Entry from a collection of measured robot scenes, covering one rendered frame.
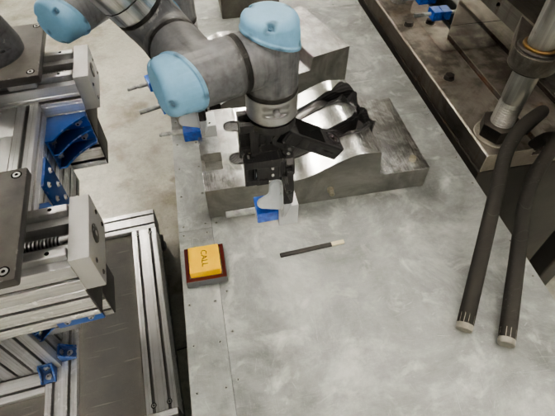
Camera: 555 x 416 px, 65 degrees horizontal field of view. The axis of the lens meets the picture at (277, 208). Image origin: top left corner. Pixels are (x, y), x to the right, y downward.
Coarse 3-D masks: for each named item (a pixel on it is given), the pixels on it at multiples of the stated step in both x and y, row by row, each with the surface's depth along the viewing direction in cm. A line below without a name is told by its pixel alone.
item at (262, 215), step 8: (280, 192) 81; (256, 200) 81; (296, 200) 79; (248, 208) 81; (256, 208) 80; (296, 208) 80; (232, 216) 81; (256, 216) 81; (264, 216) 80; (272, 216) 80; (280, 216) 80; (288, 216) 81; (296, 216) 81; (280, 224) 82
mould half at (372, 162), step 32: (384, 128) 106; (224, 160) 95; (320, 160) 93; (352, 160) 91; (384, 160) 100; (416, 160) 100; (224, 192) 91; (256, 192) 93; (320, 192) 97; (352, 192) 100
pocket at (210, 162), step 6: (204, 156) 97; (210, 156) 97; (216, 156) 98; (204, 162) 98; (210, 162) 99; (216, 162) 99; (204, 168) 96; (210, 168) 98; (216, 168) 98; (222, 168) 98
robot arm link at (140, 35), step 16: (96, 0) 52; (112, 0) 52; (128, 0) 52; (144, 0) 53; (160, 0) 55; (112, 16) 54; (128, 16) 54; (144, 16) 54; (160, 16) 56; (176, 16) 56; (128, 32) 57; (144, 32) 56; (144, 48) 58
